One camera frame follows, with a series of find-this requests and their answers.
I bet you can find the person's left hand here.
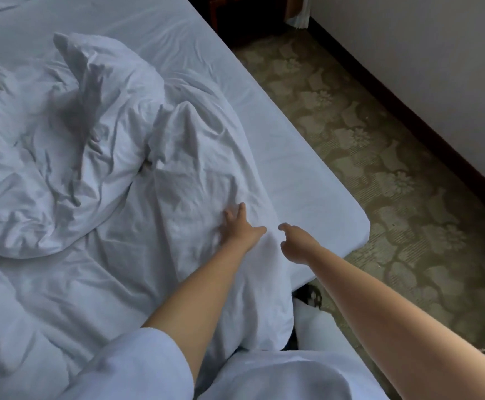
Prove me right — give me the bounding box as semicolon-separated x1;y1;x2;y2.
219;202;268;253

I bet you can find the person's right hand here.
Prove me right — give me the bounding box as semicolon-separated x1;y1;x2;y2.
277;222;322;265

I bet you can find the white bed sheet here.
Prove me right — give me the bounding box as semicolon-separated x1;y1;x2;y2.
0;0;372;400

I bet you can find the white duvet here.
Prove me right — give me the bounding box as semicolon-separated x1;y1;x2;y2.
0;31;297;400

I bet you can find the person's right forearm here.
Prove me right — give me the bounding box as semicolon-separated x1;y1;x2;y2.
305;246;485;400

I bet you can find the person's left forearm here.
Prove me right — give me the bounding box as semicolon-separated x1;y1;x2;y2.
142;241;252;380

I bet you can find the person's black right shoe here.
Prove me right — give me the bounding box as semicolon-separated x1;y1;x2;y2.
295;283;324;309

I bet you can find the person's white shirt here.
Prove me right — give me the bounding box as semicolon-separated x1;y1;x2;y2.
59;327;389;400

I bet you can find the brown curtain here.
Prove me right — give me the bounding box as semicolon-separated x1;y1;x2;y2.
286;0;312;30

